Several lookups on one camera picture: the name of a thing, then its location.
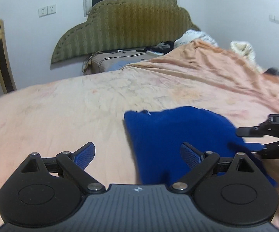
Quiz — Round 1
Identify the blue knit sweater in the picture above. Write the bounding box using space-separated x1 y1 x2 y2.
124 106 277 186

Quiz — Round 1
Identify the dark clothes pile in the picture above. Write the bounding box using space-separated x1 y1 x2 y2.
151 41 174 54

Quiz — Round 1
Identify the pink floral bed sheet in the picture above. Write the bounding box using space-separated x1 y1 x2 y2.
0 60 279 232

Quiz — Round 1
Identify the cream fluffy cloth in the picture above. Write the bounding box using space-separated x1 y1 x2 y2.
230 41 263 73

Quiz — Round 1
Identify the orange pink blanket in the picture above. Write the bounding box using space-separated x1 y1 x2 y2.
124 39 279 113

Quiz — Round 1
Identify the brown striped pillow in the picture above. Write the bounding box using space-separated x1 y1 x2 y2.
82 49 164 75

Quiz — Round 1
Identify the gold tower fan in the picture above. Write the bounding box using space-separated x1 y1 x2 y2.
0 19 17 94

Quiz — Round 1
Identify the white patterned pillow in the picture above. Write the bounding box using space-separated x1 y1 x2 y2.
174 29 218 48

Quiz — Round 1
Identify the olive green padded headboard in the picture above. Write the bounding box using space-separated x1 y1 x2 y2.
51 0 199 64

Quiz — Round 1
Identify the white wall socket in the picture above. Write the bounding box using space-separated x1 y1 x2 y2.
38 7 48 17
47 5 56 15

